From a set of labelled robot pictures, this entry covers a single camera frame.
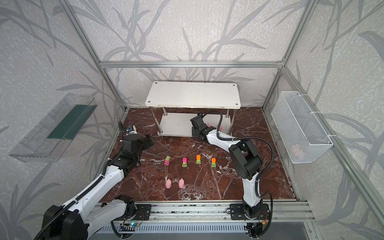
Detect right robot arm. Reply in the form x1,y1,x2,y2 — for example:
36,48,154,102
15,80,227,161
190,114,275,220

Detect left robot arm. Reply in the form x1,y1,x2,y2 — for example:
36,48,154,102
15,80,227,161
35,132,154,240

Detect white two-tier shelf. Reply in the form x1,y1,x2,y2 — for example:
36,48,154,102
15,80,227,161
146,82,241,137

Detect green truck orange load left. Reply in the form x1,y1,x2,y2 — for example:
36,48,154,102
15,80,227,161
196,155,201,165

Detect green truck orange load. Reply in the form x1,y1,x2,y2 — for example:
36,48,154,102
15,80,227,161
196,155,201,165
211,158,217,168

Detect green truck orange load right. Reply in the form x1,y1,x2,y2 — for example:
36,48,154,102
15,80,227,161
211,158,217,168

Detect pink green toy truck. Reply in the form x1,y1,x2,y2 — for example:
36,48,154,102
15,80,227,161
164,156,171,166

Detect pink toy in basket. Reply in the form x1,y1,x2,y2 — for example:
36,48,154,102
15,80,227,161
291,144,305,159

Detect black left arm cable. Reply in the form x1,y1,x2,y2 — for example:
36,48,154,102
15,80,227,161
34,119,127,240

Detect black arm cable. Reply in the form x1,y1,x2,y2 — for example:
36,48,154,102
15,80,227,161
200,109,276,199
34,119,127,240

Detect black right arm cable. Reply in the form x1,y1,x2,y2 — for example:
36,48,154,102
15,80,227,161
200,109,276,199

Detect clear plastic wall bin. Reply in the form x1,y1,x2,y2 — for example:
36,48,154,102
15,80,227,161
9,94,98,163

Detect white wire wall basket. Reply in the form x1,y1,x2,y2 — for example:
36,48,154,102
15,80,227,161
272,91,333,164

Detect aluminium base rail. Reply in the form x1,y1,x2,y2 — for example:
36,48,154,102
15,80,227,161
89,200,316,235

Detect aluminium frame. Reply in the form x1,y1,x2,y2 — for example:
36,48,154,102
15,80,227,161
59,1,384,224

